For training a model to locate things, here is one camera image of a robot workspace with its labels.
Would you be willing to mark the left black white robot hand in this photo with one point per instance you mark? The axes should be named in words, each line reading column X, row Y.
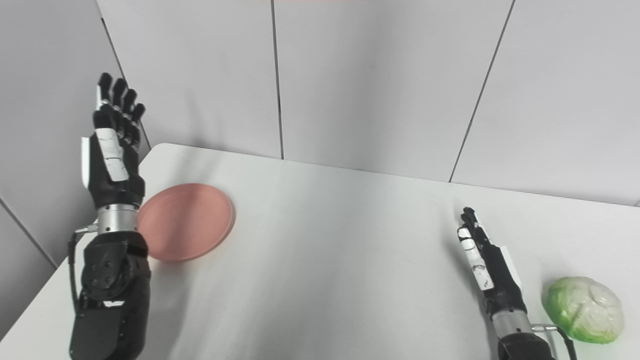
column 112, row 170

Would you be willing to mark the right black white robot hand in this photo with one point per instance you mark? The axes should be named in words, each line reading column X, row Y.
column 495, row 275

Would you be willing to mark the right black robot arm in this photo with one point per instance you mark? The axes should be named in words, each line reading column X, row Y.
column 517, row 340

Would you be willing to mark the green white cabbage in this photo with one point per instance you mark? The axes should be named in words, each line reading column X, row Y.
column 585, row 310

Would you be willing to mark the pink round plate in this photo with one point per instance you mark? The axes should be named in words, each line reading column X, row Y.
column 187, row 222

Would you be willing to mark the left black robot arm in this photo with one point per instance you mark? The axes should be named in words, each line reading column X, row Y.
column 112, row 290

